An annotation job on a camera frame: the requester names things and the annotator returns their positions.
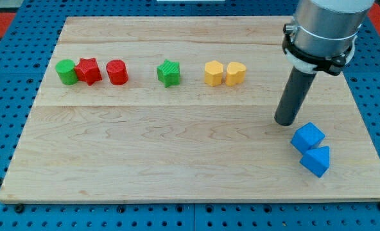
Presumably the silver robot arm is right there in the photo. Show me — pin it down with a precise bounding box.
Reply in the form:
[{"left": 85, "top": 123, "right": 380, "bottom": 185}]
[{"left": 282, "top": 0, "right": 374, "bottom": 76}]

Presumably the yellow hexagon block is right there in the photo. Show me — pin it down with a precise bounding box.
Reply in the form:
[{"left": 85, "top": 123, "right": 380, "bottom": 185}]
[{"left": 204, "top": 60, "right": 223, "bottom": 87}]

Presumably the yellow heart block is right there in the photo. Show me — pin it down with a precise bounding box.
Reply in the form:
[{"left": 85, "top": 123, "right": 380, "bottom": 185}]
[{"left": 225, "top": 62, "right": 247, "bottom": 86}]

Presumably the green star block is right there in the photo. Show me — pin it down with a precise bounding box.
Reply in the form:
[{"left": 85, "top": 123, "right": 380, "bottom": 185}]
[{"left": 157, "top": 59, "right": 180, "bottom": 88}]

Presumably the light wooden board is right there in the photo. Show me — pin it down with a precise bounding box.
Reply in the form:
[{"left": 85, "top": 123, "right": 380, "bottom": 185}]
[{"left": 0, "top": 16, "right": 380, "bottom": 204}]

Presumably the red cylinder block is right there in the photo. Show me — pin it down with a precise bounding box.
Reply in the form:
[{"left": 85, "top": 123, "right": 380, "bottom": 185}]
[{"left": 106, "top": 60, "right": 128, "bottom": 85}]

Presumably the red star block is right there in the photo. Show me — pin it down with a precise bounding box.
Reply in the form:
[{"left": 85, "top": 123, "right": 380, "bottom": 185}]
[{"left": 74, "top": 58, "right": 103, "bottom": 85}]

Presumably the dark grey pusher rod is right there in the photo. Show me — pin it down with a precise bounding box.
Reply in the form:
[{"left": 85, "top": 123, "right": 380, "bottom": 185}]
[{"left": 274, "top": 67, "right": 316, "bottom": 126}]

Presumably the blue cube block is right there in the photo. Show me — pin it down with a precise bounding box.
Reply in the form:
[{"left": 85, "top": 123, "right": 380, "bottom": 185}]
[{"left": 291, "top": 122, "right": 325, "bottom": 154}]

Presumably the green cylinder block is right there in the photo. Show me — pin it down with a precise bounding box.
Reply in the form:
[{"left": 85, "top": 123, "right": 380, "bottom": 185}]
[{"left": 55, "top": 59, "right": 78, "bottom": 85}]

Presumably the blue triangle block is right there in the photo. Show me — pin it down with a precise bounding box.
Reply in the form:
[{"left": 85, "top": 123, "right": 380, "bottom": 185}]
[{"left": 300, "top": 146, "right": 330, "bottom": 178}]

